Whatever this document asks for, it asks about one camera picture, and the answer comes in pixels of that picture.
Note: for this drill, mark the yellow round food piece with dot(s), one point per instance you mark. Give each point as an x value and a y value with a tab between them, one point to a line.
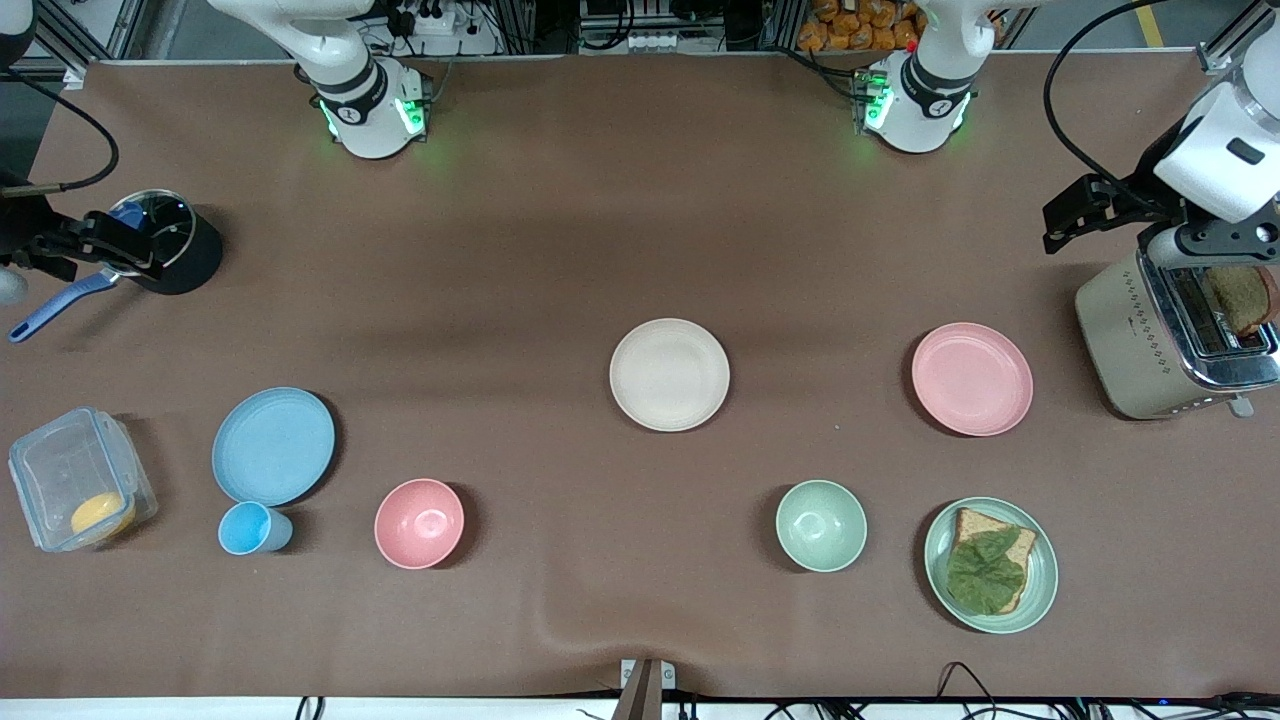
102	515

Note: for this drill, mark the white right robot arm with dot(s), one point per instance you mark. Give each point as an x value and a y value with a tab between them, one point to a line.
365	110

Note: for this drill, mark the green lettuce leaf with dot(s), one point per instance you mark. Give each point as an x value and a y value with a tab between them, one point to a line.
985	575

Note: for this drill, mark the brown table mat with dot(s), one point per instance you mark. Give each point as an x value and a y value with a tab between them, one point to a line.
560	230

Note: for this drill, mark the white power strip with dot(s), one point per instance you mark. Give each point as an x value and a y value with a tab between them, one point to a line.
430	22

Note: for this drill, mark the pink plate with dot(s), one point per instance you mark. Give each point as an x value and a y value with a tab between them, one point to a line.
972	379

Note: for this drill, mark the grey metal table clamp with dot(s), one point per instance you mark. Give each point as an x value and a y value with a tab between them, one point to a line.
643	690

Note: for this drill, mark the beige plate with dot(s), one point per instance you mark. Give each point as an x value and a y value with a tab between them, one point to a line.
669	375

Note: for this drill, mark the clear plastic food container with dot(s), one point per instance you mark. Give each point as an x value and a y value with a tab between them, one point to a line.
60	470

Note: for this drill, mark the pink bowl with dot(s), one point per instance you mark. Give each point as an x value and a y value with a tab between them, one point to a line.
420	523

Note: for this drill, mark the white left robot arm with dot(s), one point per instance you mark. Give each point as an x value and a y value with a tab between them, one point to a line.
925	110

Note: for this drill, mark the light green plate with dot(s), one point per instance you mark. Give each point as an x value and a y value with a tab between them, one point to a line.
1040	585

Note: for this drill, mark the brown toast slice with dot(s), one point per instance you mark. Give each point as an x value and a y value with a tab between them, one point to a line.
1240	298

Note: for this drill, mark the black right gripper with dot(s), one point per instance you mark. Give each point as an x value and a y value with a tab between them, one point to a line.
40	246

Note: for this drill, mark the light blue cup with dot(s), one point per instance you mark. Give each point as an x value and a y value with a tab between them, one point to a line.
250	528

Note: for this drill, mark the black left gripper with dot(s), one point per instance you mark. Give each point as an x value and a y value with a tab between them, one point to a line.
1148	196

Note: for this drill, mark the light blue plate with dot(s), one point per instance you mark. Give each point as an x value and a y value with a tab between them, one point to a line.
273	446

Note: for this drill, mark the orange snack bags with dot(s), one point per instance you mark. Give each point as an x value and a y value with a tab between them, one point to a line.
860	25

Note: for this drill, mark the light green bowl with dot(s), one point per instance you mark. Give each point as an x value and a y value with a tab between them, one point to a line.
821	526

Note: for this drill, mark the beige and chrome toaster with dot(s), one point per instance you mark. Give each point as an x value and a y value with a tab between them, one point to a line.
1130	340

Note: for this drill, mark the brown bread slice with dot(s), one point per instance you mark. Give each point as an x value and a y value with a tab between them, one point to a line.
975	523

